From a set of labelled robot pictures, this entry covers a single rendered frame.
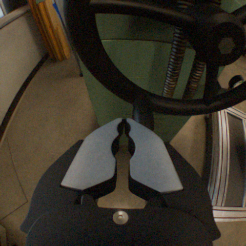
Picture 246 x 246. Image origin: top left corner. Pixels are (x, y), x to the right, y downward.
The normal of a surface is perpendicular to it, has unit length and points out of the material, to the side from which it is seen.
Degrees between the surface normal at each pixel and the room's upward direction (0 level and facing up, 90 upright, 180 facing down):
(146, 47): 90
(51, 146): 0
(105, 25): 90
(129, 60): 90
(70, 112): 0
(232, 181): 0
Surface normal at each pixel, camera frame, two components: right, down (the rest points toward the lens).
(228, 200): -0.01, -0.48
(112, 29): -0.04, 0.88
